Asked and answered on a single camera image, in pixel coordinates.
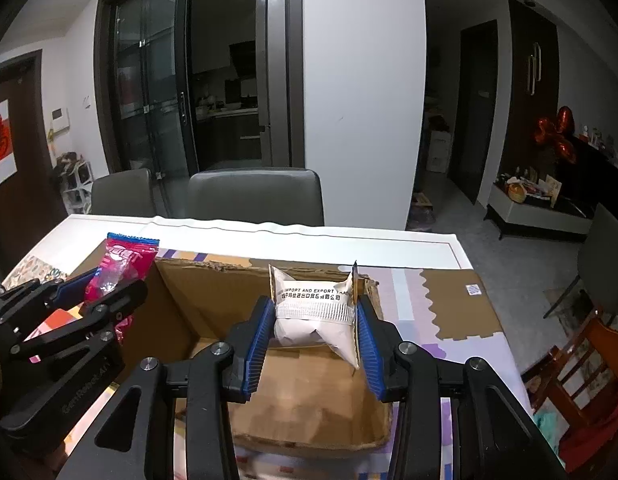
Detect silver refrigerator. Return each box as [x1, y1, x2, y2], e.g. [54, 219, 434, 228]
[255, 0, 289, 168]

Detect orange wooden chair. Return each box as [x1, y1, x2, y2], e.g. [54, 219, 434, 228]
[522, 310, 618, 476]

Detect white plump snack packet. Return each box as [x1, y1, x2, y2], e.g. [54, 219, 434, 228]
[267, 260, 361, 371]

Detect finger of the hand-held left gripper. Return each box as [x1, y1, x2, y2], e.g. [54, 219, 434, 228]
[9, 280, 148, 361]
[0, 269, 98, 333]

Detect cardboard box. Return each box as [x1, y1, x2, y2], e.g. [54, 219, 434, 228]
[114, 257, 395, 461]

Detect narrow grey dining chair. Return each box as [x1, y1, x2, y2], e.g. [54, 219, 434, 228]
[91, 169, 157, 218]

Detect white low cabinet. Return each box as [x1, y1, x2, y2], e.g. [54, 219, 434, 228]
[484, 180, 595, 246]

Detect dark interior door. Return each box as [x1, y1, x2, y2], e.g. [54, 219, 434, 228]
[449, 20, 499, 206]

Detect brown entrance door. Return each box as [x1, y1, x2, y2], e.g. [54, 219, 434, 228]
[0, 50, 64, 271]

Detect wooden floor crate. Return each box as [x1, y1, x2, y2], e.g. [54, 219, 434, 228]
[409, 192, 435, 231]

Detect black range hood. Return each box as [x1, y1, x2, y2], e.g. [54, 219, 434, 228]
[229, 41, 257, 81]

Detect floral printed cloth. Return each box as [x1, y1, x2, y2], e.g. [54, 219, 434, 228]
[6, 255, 68, 287]

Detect white hallway box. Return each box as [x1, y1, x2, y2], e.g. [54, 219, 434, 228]
[426, 130, 452, 175]

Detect tall dark wardrobe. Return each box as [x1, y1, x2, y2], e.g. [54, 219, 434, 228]
[502, 0, 560, 196]

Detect pink snack packet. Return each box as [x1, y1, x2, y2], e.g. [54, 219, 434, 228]
[84, 232, 161, 346]

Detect wide grey dining chair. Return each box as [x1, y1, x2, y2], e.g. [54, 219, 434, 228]
[183, 167, 325, 227]

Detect red foil balloons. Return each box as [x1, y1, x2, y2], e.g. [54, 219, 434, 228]
[534, 106, 577, 165]

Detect glass sliding door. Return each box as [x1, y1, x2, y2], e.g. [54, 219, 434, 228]
[96, 0, 200, 181]

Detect red cloth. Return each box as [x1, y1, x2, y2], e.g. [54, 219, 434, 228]
[559, 410, 618, 476]

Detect white shoe rack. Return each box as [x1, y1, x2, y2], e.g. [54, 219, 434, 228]
[54, 152, 94, 216]

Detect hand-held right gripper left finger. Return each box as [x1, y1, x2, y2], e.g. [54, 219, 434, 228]
[71, 295, 276, 480]

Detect grey chair with thin legs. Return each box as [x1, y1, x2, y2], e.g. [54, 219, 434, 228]
[543, 203, 618, 321]

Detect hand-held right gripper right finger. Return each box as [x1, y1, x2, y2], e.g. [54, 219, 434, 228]
[354, 295, 565, 480]

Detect kitchen counter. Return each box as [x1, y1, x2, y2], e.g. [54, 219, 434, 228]
[195, 105, 260, 171]

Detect dark sideboard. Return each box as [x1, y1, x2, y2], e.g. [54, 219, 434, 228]
[554, 132, 618, 221]

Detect teal cloth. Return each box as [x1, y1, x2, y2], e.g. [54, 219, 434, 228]
[532, 410, 561, 456]

